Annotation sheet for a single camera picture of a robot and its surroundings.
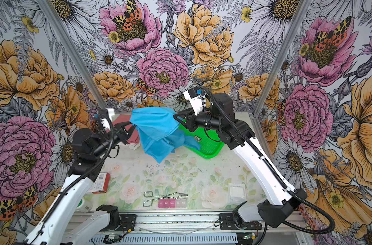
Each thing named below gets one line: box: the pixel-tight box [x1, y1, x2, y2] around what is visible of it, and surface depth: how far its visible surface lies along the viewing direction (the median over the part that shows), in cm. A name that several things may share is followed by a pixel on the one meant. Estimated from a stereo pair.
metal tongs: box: [142, 190, 189, 208], surface depth 83 cm
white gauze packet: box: [227, 183, 247, 205], surface depth 85 cm
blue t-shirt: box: [129, 107, 201, 164], surface depth 62 cm
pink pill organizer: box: [157, 198, 188, 208], surface depth 81 cm
